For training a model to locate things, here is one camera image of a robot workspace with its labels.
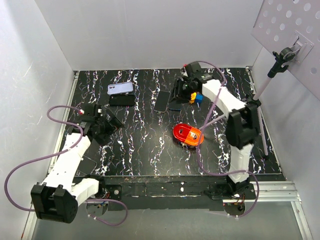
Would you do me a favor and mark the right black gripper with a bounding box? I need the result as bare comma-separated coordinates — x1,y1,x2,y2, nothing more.
168,78,197,105

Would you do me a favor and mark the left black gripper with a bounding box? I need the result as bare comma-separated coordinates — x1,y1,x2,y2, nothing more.
94,109,124,146

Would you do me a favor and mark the smartphone with black screen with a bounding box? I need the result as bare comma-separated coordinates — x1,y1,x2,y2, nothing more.
153,90,171,113

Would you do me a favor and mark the lilac phone case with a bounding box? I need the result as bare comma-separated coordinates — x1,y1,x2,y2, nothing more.
107,81,133,96

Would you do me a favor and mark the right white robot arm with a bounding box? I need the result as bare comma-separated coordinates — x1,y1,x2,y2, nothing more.
170,61,260,199

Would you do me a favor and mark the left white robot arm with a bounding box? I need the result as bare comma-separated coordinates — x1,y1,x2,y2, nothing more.
30,103,123,224

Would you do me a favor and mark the yellow round toy block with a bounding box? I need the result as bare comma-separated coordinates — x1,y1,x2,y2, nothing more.
189,92,197,104

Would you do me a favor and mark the blue cube toy block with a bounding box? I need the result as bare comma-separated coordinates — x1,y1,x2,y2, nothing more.
195,93,203,104

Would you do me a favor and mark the red orange oval tray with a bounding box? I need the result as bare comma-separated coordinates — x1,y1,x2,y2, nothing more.
173,123,204,147

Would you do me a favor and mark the perforated lilac panel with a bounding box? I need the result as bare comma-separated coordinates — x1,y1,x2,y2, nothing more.
251,0,320,98

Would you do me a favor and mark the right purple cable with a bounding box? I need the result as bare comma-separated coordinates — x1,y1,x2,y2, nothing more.
194,60,260,218

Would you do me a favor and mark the purple cable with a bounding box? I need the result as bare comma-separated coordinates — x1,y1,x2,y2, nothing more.
4,105,129,227
194,60,260,218

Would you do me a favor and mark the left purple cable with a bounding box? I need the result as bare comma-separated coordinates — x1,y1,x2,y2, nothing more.
4,105,129,227

